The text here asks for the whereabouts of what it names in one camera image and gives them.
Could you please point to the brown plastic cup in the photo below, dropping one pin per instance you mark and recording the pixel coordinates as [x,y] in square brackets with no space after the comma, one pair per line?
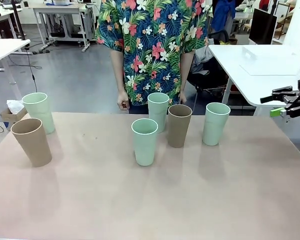
[32,145]
[178,130]

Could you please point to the blue jacket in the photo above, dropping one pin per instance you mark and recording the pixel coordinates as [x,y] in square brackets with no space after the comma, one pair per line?
[222,15]

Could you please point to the grey jacket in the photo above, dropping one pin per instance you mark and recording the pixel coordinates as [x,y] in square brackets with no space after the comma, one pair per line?
[202,60]

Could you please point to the small cardboard box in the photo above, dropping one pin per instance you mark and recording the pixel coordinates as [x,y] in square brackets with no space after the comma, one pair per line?
[7,116]

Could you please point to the white desk with metal legs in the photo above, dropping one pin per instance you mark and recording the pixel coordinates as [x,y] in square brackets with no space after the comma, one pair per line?
[60,10]

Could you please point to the white table with rounded corner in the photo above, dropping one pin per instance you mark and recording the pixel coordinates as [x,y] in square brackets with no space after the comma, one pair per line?
[230,75]

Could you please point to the person's left forearm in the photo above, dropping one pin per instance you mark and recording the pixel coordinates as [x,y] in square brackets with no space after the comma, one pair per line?
[186,72]

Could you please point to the person's right hand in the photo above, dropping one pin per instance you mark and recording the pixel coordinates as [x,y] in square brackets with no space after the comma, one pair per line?
[122,100]

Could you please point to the white crumpled paper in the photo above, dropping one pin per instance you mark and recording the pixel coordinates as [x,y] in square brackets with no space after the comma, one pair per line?
[15,105]

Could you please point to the person in floral shirt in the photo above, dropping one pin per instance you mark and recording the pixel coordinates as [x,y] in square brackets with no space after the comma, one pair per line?
[152,50]

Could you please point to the white rectangular table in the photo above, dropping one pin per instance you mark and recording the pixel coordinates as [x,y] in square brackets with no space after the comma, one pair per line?
[5,48]

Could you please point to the person's right forearm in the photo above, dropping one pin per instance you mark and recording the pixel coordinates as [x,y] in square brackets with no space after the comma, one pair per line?
[118,72]

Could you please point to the black office chair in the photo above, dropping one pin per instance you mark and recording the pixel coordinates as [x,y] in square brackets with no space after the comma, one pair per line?
[207,83]

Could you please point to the person's left hand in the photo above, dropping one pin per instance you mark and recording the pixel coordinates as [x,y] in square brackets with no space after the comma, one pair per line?
[183,98]

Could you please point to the blue jeans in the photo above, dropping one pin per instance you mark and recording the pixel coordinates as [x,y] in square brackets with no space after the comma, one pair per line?
[137,109]

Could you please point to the light green plastic cup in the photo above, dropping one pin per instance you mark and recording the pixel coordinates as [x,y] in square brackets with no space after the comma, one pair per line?
[213,127]
[144,147]
[158,112]
[40,112]

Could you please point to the black computer monitor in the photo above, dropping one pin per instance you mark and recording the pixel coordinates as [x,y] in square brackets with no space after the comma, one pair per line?
[262,25]

